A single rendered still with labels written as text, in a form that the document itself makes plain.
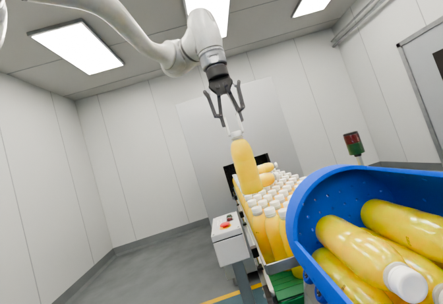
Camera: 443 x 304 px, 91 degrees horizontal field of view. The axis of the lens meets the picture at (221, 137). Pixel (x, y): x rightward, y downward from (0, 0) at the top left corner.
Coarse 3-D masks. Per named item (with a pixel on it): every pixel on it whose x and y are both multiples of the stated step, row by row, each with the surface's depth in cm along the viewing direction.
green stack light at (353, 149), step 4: (348, 144) 99; (352, 144) 97; (356, 144) 96; (360, 144) 96; (348, 148) 99; (352, 148) 97; (356, 148) 96; (360, 148) 96; (352, 152) 97; (356, 152) 96; (360, 152) 96
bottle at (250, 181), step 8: (240, 136) 71; (232, 144) 71; (240, 144) 69; (248, 144) 70; (232, 152) 70; (240, 152) 69; (248, 152) 69; (240, 160) 69; (248, 160) 69; (240, 168) 69; (248, 168) 68; (256, 168) 70; (240, 176) 69; (248, 176) 68; (256, 176) 69; (240, 184) 70; (248, 184) 68; (256, 184) 68; (248, 192) 68; (256, 192) 68
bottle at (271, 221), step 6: (270, 216) 75; (276, 216) 76; (264, 222) 77; (270, 222) 75; (276, 222) 74; (270, 228) 74; (276, 228) 73; (270, 234) 74; (276, 234) 73; (270, 240) 75; (276, 240) 73; (270, 246) 76; (276, 246) 73; (282, 246) 73; (276, 252) 74; (282, 252) 73; (276, 258) 74; (282, 258) 73; (288, 270) 72
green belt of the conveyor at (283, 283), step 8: (280, 272) 73; (288, 272) 72; (272, 280) 70; (280, 280) 69; (288, 280) 68; (296, 280) 67; (280, 288) 66; (288, 288) 65; (296, 288) 64; (280, 296) 63; (288, 296) 63
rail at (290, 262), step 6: (288, 258) 65; (294, 258) 65; (270, 264) 65; (276, 264) 65; (282, 264) 65; (288, 264) 65; (294, 264) 65; (270, 270) 65; (276, 270) 65; (282, 270) 65
